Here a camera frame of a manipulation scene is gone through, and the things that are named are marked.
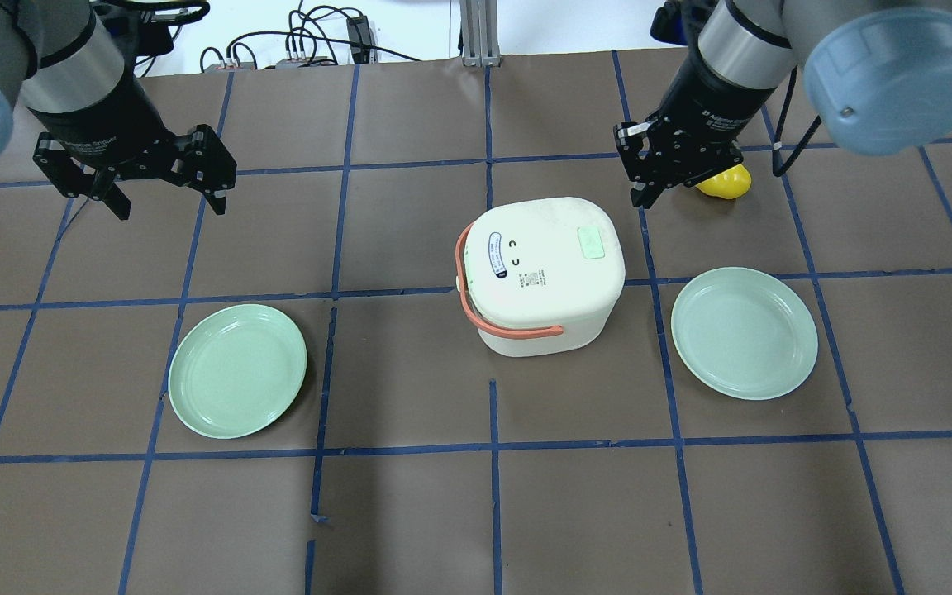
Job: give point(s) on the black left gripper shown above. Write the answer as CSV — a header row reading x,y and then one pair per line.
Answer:
x,y
104,118

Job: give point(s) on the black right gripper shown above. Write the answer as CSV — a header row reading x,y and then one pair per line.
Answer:
x,y
711,105

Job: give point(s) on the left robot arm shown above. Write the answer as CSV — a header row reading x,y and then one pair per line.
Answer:
x,y
72,65

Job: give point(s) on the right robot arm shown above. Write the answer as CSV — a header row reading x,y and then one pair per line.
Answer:
x,y
877,73

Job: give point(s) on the yellow toy bell pepper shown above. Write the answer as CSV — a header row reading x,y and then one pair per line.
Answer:
x,y
728,185

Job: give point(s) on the green plate near pepper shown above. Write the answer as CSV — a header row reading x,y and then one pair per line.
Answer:
x,y
744,334

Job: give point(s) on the green plate far side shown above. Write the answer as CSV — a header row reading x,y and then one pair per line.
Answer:
x,y
237,371

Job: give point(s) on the black power adapter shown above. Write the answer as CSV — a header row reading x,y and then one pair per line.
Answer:
x,y
361,39

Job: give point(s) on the white rice cooker orange handle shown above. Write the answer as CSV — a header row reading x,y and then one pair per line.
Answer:
x,y
539,277

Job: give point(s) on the aluminium frame post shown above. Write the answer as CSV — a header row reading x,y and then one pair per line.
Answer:
x,y
479,34

